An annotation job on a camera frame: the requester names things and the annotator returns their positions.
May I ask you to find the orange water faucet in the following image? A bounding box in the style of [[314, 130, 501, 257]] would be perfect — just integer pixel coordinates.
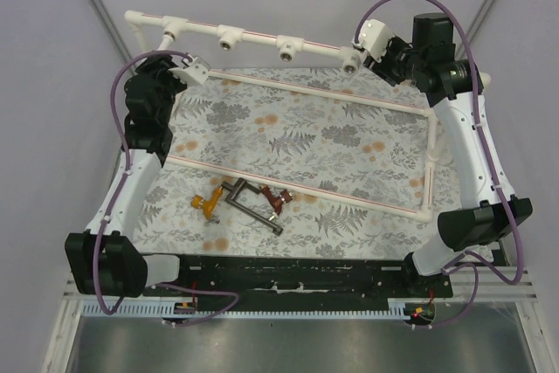
[[190, 186, 224, 224]]

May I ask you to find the white slotted cable duct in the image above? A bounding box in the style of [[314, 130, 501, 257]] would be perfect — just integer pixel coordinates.
[[80, 298, 416, 320]]

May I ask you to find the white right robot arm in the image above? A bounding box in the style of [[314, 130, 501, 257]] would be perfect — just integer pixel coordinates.
[[357, 13, 533, 277]]

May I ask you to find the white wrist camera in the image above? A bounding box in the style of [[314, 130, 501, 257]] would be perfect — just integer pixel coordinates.
[[352, 19, 396, 62], [169, 57, 210, 86]]

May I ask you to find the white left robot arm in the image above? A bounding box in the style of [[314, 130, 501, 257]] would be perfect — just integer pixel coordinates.
[[65, 51, 187, 297]]

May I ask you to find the brown water faucet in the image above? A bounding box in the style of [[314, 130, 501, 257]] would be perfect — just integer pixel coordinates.
[[260, 185, 293, 216]]

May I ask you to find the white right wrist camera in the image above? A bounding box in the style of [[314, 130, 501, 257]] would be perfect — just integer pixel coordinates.
[[352, 19, 396, 62]]

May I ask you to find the dark grey metal faucet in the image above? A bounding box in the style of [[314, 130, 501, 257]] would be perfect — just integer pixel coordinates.
[[221, 177, 284, 237]]

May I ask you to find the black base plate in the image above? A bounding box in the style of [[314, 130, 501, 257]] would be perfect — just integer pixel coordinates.
[[144, 255, 453, 312]]

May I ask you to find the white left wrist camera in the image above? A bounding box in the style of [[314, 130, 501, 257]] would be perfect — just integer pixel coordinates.
[[169, 57, 210, 86]]

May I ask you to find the white water faucet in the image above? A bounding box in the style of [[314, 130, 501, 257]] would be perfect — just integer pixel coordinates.
[[157, 35, 174, 51]]

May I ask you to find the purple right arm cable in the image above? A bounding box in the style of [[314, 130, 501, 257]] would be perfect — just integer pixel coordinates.
[[353, 0, 525, 331]]

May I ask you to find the white pipe frame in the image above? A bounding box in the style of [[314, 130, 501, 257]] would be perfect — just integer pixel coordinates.
[[124, 9, 493, 224]]

